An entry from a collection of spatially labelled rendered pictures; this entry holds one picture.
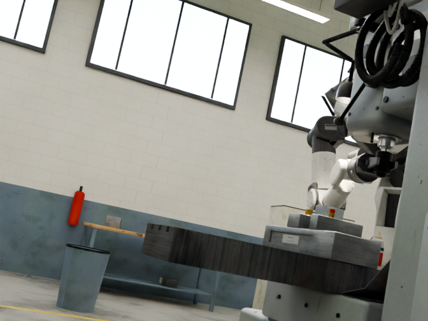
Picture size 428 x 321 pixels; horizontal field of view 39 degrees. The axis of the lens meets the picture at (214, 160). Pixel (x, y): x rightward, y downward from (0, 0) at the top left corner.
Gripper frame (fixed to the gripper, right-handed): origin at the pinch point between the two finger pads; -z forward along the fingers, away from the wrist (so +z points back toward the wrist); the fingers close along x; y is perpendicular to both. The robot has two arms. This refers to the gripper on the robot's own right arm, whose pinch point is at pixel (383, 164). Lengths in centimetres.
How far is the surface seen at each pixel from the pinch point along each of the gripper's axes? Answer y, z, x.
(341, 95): -22.0, 16.8, -10.4
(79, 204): 16, 721, -150
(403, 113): -11.1, -17.3, -3.7
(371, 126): -8.6, -6.1, -7.4
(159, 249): 36, -19, -59
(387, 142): -6.0, -2.3, -0.6
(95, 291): 103, 467, -90
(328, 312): 43.2, -14.7, -13.7
